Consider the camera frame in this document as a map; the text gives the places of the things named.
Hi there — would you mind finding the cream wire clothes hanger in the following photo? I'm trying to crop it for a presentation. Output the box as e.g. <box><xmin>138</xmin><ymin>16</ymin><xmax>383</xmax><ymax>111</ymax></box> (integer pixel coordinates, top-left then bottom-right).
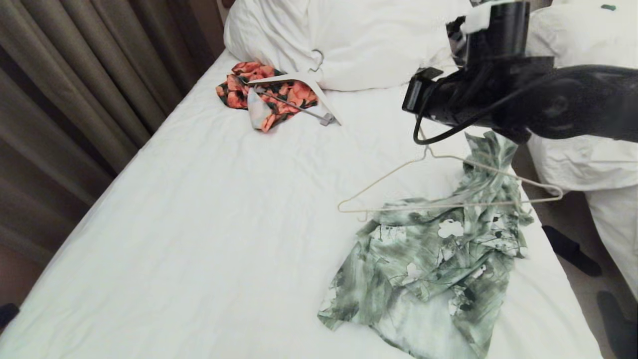
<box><xmin>337</xmin><ymin>125</ymin><xmax>564</xmax><ymax>223</ymax></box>

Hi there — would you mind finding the green floral short-sleeve shirt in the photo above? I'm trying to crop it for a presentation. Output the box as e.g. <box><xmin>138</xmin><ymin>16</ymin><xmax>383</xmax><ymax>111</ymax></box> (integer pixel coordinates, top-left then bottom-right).
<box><xmin>318</xmin><ymin>131</ymin><xmax>535</xmax><ymax>359</ymax></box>

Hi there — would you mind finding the white wooden clothes hanger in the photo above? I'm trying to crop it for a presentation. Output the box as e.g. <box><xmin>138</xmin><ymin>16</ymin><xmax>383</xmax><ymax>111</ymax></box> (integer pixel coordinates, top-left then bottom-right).
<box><xmin>247</xmin><ymin>49</ymin><xmax>343</xmax><ymax>127</ymax></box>

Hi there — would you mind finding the white bunched duvet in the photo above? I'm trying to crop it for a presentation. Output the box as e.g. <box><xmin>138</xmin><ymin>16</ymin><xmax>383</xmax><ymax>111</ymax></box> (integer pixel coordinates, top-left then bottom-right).
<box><xmin>223</xmin><ymin>0</ymin><xmax>474</xmax><ymax>92</ymax></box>
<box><xmin>523</xmin><ymin>0</ymin><xmax>638</xmax><ymax>192</ymax></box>

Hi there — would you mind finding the orange floral garment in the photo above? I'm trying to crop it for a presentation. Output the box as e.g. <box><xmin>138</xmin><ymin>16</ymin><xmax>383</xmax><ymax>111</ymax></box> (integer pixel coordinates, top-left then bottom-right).
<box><xmin>215</xmin><ymin>61</ymin><xmax>319</xmax><ymax>133</ymax></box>

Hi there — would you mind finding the black slipper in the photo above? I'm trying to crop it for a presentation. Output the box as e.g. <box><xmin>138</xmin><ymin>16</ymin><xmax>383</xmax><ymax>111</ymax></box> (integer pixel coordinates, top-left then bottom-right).
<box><xmin>542</xmin><ymin>225</ymin><xmax>603</xmax><ymax>277</ymax></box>

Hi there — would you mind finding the brown wooden headboard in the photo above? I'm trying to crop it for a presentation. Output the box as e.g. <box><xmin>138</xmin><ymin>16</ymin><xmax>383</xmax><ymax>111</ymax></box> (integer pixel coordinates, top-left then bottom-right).
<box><xmin>215</xmin><ymin>0</ymin><xmax>241</xmax><ymax>25</ymax></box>

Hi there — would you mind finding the brown pleated curtain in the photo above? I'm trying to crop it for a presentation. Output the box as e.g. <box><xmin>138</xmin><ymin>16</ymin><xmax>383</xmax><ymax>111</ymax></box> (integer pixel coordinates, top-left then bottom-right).
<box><xmin>0</xmin><ymin>0</ymin><xmax>226</xmax><ymax>310</ymax></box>

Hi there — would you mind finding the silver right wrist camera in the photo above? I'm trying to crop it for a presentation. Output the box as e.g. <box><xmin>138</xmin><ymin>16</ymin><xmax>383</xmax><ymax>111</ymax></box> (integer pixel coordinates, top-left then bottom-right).
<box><xmin>461</xmin><ymin>0</ymin><xmax>519</xmax><ymax>35</ymax></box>

